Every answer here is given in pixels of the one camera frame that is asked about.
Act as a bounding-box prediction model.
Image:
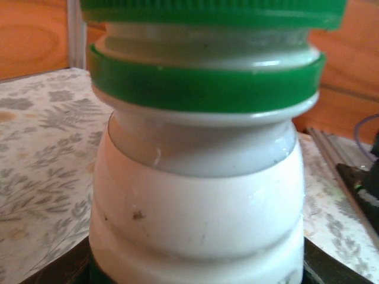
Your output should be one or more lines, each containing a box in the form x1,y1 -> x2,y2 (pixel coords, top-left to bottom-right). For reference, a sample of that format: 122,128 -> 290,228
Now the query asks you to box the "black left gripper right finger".
301,236 -> 374,284

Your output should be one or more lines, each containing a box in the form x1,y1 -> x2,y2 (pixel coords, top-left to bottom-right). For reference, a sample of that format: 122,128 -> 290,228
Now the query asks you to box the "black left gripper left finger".
17,236 -> 92,284

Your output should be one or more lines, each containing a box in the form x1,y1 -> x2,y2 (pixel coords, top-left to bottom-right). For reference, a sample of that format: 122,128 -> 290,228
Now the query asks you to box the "white plastic bottle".
87,22 -> 328,284

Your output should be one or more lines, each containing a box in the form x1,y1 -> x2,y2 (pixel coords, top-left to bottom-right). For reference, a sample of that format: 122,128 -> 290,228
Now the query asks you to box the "green bottle cap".
79,0 -> 347,32

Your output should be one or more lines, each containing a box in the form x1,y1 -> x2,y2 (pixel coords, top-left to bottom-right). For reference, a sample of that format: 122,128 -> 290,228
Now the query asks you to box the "aluminium front rail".
306,127 -> 379,237

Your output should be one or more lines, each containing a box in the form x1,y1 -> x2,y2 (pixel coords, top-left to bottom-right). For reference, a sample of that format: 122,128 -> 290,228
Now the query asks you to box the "purple camera cable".
354,114 -> 379,154

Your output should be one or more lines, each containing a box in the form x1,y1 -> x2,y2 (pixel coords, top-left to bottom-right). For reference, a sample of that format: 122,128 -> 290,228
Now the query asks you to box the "aluminium frame post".
67,0 -> 89,70

